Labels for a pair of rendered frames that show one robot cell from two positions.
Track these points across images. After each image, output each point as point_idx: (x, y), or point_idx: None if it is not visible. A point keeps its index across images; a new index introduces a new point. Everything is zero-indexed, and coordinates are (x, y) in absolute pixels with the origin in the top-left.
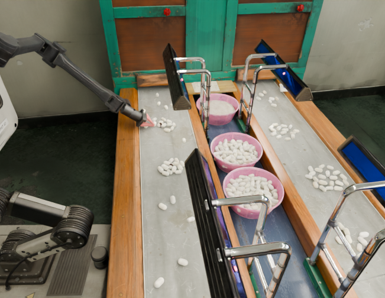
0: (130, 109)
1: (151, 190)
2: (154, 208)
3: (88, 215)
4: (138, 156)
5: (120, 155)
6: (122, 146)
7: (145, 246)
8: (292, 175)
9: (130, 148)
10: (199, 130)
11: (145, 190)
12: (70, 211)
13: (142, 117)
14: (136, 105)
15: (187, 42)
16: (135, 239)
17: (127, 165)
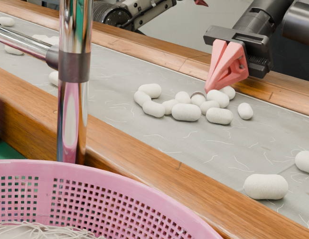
0: (253, 2)
1: (45, 34)
2: (19, 26)
3: (98, 14)
4: (131, 50)
5: (159, 41)
6: (182, 48)
7: (3, 14)
8: None
9: (162, 47)
10: (16, 90)
11: (57, 34)
12: (115, 4)
13: (213, 25)
14: None
15: None
16: (17, 7)
17: (125, 35)
